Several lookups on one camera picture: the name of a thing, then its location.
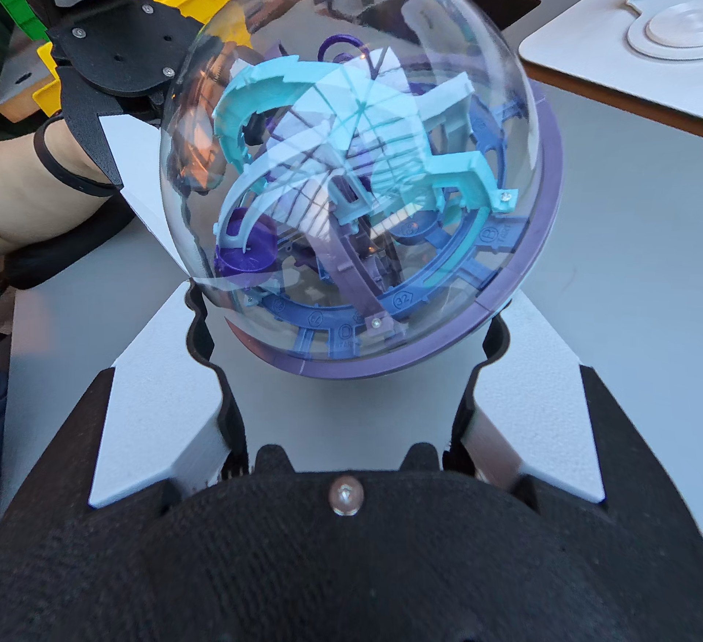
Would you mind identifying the green plastic bin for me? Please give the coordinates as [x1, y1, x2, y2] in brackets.
[0, 0, 51, 45]

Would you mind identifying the white stand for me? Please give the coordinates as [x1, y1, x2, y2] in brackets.
[624, 0, 703, 62]

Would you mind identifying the person's left hand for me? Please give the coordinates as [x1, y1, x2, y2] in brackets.
[0, 117, 120, 254]

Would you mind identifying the clear plastic maze ball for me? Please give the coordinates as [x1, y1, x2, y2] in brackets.
[159, 0, 565, 381]

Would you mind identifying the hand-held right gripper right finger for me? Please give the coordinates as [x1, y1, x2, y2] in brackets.
[441, 289, 606, 504]

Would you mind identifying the white base board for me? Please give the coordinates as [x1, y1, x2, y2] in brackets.
[518, 0, 703, 138]

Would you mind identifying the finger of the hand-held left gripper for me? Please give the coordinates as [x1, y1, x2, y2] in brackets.
[98, 115, 191, 275]

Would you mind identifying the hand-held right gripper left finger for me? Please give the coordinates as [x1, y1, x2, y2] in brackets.
[88, 278, 252, 509]

